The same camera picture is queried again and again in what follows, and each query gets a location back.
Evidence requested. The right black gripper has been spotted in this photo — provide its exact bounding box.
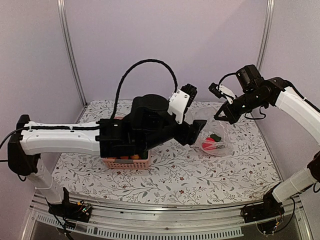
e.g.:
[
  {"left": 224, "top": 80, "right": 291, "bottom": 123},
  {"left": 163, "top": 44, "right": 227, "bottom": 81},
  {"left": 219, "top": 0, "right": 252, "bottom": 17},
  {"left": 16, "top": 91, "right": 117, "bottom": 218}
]
[{"left": 214, "top": 88, "right": 267, "bottom": 124}]

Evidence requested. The clear zip top bag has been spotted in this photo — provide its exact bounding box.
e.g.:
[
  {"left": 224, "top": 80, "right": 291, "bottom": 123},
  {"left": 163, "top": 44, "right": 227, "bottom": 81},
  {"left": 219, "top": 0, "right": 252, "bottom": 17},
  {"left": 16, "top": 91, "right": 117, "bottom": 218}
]
[{"left": 191, "top": 107, "right": 234, "bottom": 157}]

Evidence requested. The green toy pepper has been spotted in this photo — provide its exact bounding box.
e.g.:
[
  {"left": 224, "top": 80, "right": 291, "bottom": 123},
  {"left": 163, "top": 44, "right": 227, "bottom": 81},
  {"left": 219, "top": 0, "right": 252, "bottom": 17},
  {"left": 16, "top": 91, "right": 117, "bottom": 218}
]
[{"left": 209, "top": 134, "right": 222, "bottom": 143}]

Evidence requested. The dark green toy cucumber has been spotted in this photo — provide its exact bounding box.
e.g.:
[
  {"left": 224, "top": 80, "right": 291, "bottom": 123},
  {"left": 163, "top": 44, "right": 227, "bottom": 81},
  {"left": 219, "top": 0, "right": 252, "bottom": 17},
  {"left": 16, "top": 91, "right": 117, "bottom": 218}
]
[{"left": 141, "top": 151, "right": 148, "bottom": 160}]

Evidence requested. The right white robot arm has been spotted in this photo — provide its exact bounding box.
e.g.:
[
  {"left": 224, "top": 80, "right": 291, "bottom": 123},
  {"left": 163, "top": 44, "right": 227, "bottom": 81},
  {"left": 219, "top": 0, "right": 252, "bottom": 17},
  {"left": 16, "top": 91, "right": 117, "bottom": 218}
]
[{"left": 208, "top": 64, "right": 320, "bottom": 218}]

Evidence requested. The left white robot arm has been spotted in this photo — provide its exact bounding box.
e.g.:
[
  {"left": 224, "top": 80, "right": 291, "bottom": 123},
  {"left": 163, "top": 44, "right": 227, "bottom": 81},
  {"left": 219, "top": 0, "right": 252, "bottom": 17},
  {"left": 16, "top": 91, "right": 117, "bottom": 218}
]
[{"left": 5, "top": 90, "right": 206, "bottom": 217}]

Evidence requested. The floral table mat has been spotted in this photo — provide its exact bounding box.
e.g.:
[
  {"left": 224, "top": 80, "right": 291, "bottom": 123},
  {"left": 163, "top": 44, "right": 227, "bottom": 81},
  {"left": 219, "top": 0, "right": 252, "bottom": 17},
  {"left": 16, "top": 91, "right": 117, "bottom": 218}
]
[{"left": 46, "top": 99, "right": 285, "bottom": 207}]

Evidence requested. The red yellow toy fruit bunch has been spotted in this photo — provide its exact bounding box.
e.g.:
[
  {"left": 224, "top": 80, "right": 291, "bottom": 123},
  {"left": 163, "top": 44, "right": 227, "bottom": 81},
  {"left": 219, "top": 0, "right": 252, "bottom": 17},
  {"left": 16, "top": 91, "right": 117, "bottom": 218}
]
[{"left": 120, "top": 154, "right": 140, "bottom": 160}]

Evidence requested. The pink plastic basket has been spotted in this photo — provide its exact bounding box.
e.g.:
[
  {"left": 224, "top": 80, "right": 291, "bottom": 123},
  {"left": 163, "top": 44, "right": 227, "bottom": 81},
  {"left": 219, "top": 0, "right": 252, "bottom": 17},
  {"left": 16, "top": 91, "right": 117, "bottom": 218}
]
[{"left": 95, "top": 118, "right": 150, "bottom": 170}]

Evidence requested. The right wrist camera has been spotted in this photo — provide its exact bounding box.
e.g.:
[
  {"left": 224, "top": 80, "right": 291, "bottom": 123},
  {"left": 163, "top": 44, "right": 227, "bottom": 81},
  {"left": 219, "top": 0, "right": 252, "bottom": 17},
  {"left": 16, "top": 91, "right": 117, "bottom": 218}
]
[{"left": 208, "top": 82, "right": 236, "bottom": 104}]

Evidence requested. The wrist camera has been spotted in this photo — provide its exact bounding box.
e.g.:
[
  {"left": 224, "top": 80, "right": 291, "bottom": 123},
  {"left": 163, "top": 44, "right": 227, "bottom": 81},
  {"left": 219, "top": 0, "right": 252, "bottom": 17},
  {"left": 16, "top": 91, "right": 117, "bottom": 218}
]
[
  {"left": 208, "top": 82, "right": 236, "bottom": 104},
  {"left": 167, "top": 83, "right": 198, "bottom": 125}
]

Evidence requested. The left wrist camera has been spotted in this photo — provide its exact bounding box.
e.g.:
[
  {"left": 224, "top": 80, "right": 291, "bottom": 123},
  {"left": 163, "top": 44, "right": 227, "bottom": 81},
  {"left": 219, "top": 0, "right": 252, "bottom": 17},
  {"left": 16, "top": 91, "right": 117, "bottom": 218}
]
[{"left": 167, "top": 83, "right": 198, "bottom": 125}]

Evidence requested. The right black camera cable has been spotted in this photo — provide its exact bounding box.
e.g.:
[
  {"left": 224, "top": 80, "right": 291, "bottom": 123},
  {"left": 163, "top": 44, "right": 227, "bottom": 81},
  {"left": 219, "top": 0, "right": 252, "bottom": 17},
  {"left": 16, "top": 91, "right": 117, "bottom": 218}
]
[{"left": 217, "top": 72, "right": 238, "bottom": 87}]

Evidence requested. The black camera cable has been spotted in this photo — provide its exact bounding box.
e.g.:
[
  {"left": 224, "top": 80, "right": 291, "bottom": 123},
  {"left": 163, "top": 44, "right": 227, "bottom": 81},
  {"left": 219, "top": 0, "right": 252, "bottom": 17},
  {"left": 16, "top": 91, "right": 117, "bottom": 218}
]
[
  {"left": 109, "top": 58, "right": 180, "bottom": 120},
  {"left": 217, "top": 72, "right": 238, "bottom": 87}
]

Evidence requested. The left black camera cable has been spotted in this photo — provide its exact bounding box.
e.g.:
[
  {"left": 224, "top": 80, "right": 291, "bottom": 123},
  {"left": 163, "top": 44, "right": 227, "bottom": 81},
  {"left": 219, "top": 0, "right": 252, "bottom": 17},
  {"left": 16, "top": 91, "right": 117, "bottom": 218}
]
[{"left": 109, "top": 58, "right": 180, "bottom": 120}]

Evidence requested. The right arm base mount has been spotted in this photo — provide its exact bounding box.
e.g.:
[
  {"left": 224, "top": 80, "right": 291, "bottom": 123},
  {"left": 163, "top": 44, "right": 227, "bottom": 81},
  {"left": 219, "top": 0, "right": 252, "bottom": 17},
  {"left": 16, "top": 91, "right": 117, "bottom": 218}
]
[{"left": 240, "top": 189, "right": 285, "bottom": 223}]

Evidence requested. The right aluminium corner post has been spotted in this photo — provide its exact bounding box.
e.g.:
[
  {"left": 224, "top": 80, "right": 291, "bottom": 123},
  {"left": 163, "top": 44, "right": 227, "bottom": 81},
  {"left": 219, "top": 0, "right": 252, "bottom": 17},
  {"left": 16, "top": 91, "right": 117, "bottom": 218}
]
[{"left": 256, "top": 0, "right": 275, "bottom": 72}]

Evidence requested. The aluminium corner post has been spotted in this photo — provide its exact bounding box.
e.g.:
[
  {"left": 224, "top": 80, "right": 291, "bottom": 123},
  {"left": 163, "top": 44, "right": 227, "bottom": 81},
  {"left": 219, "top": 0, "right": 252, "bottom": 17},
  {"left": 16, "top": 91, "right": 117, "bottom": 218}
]
[
  {"left": 256, "top": 0, "right": 275, "bottom": 72},
  {"left": 56, "top": 0, "right": 88, "bottom": 107}
]

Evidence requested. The aluminium front rail frame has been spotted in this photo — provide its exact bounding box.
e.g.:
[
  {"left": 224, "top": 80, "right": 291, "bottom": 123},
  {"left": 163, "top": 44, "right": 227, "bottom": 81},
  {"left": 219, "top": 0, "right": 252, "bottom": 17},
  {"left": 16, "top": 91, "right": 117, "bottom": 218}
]
[{"left": 21, "top": 193, "right": 315, "bottom": 240}]

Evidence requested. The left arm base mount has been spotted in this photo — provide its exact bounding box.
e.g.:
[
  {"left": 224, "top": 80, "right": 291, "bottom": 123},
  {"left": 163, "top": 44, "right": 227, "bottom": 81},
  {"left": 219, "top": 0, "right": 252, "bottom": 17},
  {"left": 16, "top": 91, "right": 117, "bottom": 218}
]
[{"left": 47, "top": 187, "right": 93, "bottom": 223}]

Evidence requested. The left aluminium corner post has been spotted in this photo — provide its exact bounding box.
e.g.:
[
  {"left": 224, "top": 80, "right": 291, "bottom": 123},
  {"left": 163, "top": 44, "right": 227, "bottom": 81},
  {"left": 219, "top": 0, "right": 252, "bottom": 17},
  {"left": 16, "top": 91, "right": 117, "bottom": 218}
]
[{"left": 56, "top": 0, "right": 88, "bottom": 107}]

